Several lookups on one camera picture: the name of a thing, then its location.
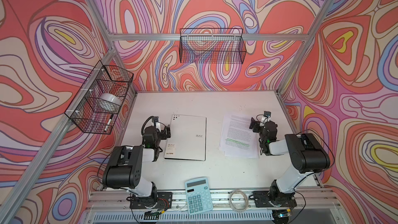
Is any printed paper sheet green highlight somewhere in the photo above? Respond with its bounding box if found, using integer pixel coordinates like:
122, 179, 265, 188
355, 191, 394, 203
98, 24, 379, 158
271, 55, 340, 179
219, 114, 259, 159

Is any white folder black inside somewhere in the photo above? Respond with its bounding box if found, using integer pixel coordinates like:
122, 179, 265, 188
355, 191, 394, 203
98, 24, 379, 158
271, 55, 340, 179
164, 114, 207, 161

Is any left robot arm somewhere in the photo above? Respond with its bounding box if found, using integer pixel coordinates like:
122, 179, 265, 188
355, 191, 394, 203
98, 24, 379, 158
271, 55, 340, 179
102, 116, 171, 202

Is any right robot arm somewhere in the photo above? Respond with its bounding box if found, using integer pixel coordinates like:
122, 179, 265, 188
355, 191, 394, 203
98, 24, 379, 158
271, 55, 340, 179
249, 118, 331, 205

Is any black marker pen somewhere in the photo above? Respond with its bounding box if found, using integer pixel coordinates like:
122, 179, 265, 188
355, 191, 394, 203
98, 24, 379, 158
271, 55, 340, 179
103, 114, 114, 133

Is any white tape roll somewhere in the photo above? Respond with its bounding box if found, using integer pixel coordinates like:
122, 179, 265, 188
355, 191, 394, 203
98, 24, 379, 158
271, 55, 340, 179
99, 93, 122, 105

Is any teal calculator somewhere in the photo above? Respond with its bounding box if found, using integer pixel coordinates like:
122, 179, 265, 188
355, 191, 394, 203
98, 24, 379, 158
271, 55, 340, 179
185, 177, 213, 216

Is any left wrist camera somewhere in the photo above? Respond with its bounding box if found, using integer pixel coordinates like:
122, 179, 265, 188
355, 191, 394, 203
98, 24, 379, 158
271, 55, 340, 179
151, 116, 159, 126

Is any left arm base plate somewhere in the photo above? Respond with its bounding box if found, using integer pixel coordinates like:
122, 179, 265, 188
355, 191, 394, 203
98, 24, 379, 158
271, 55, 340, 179
126, 191, 173, 211

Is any black wire basket left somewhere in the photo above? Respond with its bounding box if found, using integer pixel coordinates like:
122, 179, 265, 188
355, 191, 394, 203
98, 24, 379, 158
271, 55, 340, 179
64, 61, 134, 135

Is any black wire basket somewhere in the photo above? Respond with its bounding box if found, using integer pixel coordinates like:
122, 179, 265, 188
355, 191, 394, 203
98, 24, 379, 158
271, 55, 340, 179
179, 27, 247, 64
64, 61, 134, 135

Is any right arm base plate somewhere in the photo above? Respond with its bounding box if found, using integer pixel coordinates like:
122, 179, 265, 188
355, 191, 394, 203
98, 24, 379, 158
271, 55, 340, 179
249, 191, 297, 208

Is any coiled clear cable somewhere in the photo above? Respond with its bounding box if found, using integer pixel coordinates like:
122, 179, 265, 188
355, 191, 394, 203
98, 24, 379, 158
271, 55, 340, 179
228, 189, 249, 213

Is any black wire basket back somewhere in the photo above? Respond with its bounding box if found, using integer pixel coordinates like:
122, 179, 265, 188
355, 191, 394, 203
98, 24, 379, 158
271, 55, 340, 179
179, 27, 247, 64

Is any aluminium frame rail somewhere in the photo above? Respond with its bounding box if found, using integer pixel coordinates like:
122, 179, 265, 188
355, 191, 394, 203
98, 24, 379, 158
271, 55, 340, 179
108, 34, 309, 41

